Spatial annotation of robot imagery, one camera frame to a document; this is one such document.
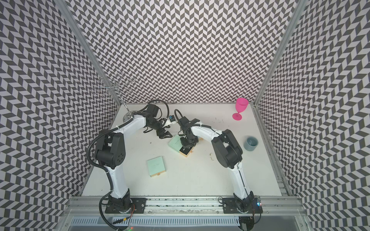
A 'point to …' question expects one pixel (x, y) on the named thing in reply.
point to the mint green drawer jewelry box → (175, 143)
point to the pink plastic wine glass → (241, 104)
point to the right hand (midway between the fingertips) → (187, 148)
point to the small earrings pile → (211, 158)
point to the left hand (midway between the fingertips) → (168, 131)
